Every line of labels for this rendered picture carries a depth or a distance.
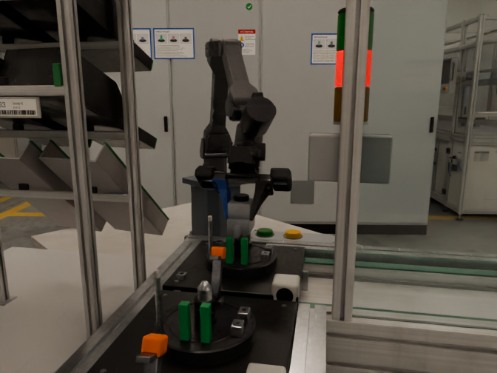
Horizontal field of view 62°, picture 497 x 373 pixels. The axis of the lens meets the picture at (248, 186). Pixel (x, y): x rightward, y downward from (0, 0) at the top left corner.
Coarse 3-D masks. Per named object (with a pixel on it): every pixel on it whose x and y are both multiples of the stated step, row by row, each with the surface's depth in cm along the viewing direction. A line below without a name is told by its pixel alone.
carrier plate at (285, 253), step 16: (192, 256) 86; (288, 256) 86; (304, 256) 88; (176, 272) 78; (192, 272) 78; (208, 272) 78; (272, 272) 78; (288, 272) 78; (176, 288) 73; (192, 288) 72; (224, 288) 72; (240, 288) 72; (256, 288) 72
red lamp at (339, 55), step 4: (340, 52) 58; (336, 56) 60; (340, 56) 59; (336, 60) 60; (340, 60) 59; (336, 64) 60; (340, 64) 59; (336, 68) 60; (340, 68) 59; (336, 72) 60; (340, 72) 59; (336, 76) 60; (340, 76) 59; (336, 80) 60; (340, 80) 59; (336, 84) 60; (340, 84) 59
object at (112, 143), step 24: (48, 48) 65; (0, 72) 67; (24, 72) 66; (48, 72) 64; (96, 72) 70; (24, 96) 67; (48, 96) 65; (96, 96) 70; (120, 96) 76; (96, 120) 74; (120, 120) 77; (120, 144) 89; (144, 144) 86
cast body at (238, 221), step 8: (232, 200) 80; (240, 200) 78; (248, 200) 80; (232, 208) 78; (240, 208) 78; (248, 208) 77; (232, 216) 78; (240, 216) 78; (248, 216) 78; (232, 224) 78; (240, 224) 78; (248, 224) 77; (232, 232) 78; (240, 232) 78; (248, 232) 78
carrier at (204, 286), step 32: (160, 288) 55; (160, 320) 55; (192, 320) 58; (224, 320) 58; (256, 320) 62; (288, 320) 62; (128, 352) 54; (192, 352) 51; (224, 352) 52; (256, 352) 54; (288, 352) 54
